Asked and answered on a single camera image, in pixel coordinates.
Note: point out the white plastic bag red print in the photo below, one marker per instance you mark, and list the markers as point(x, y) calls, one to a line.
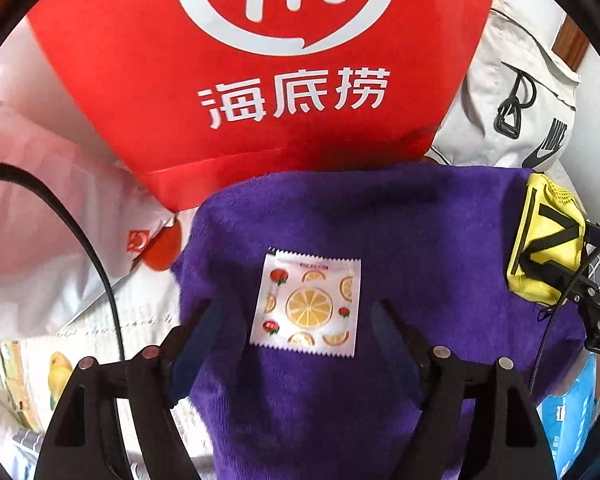
point(30, 260)

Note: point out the brown wooden board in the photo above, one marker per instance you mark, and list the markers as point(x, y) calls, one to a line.
point(572, 45)

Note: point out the grey grid pattern blanket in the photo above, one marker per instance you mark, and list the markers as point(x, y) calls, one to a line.
point(27, 452)

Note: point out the blue box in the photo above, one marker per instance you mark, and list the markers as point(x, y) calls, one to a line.
point(570, 420)

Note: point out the fruit print sachet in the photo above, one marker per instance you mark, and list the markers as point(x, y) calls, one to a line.
point(305, 305)

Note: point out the purple towel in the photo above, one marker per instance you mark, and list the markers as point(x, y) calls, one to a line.
point(330, 210)

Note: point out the grey backpack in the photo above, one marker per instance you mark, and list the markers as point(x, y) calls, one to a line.
point(480, 100)

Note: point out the red paper bag white logo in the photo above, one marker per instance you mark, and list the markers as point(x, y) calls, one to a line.
point(130, 85)

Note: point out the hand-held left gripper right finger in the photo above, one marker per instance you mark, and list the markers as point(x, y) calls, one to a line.
point(390, 326)

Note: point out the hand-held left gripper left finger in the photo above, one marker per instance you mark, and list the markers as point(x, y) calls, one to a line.
point(207, 321)

